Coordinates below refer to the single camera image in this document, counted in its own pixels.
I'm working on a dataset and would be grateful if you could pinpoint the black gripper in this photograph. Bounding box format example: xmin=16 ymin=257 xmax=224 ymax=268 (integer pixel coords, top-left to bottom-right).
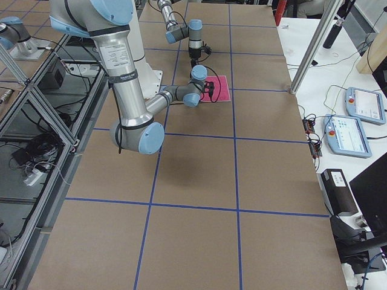
xmin=189 ymin=47 xmax=201 ymax=68

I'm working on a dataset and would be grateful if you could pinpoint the pink and blue towel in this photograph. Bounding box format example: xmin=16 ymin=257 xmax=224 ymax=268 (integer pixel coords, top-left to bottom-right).
xmin=200 ymin=76 xmax=231 ymax=103

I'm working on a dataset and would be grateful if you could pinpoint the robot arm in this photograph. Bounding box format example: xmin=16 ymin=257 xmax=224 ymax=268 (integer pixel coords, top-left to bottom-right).
xmin=157 ymin=0 xmax=204 ymax=68
xmin=50 ymin=1 xmax=207 ymax=154

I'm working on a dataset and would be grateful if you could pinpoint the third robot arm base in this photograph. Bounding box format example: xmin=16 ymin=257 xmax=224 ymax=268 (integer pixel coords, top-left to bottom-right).
xmin=1 ymin=16 xmax=45 ymax=60

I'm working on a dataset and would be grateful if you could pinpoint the blue tape line lengthwise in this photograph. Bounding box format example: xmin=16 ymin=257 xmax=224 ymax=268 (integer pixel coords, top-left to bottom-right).
xmin=228 ymin=5 xmax=244 ymax=289

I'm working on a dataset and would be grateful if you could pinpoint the black cylinder bottle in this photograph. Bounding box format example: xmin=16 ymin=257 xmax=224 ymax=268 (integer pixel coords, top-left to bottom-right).
xmin=322 ymin=19 xmax=345 ymax=49

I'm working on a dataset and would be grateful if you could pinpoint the near teach pendant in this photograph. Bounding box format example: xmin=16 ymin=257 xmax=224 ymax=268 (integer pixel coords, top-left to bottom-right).
xmin=324 ymin=114 xmax=372 ymax=158

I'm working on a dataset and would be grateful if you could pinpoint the teach pendant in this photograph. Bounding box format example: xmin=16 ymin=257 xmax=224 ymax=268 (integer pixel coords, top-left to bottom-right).
xmin=324 ymin=114 xmax=372 ymax=158
xmin=345 ymin=87 xmax=386 ymax=125

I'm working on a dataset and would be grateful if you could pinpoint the far teach pendant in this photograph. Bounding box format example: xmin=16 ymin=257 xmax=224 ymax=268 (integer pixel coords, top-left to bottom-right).
xmin=345 ymin=87 xmax=386 ymax=125

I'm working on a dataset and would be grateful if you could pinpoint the blue tape line crosswise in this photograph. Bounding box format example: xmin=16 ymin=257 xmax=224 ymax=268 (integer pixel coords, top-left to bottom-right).
xmin=65 ymin=197 xmax=329 ymax=218

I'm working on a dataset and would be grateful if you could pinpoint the white power strip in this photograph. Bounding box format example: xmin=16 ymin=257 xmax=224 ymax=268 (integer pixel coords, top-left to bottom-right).
xmin=24 ymin=169 xmax=43 ymax=186

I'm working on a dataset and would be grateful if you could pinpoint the black box with label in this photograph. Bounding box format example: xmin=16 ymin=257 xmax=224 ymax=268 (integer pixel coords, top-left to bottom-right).
xmin=320 ymin=169 xmax=359 ymax=216

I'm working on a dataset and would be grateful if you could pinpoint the black monitor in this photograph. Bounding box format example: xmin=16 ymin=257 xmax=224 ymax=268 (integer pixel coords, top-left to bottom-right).
xmin=350 ymin=154 xmax=386 ymax=234

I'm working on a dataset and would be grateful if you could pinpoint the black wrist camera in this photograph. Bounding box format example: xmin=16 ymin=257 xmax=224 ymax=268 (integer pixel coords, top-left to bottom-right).
xmin=201 ymin=44 xmax=212 ymax=56
xmin=203 ymin=81 xmax=215 ymax=99

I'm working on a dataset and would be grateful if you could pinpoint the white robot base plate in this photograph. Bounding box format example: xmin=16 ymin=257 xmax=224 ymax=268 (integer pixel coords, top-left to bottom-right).
xmin=141 ymin=70 xmax=163 ymax=99

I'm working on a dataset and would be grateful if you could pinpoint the aluminium frame post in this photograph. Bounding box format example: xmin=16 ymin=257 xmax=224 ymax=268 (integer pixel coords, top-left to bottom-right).
xmin=289 ymin=0 xmax=342 ymax=95

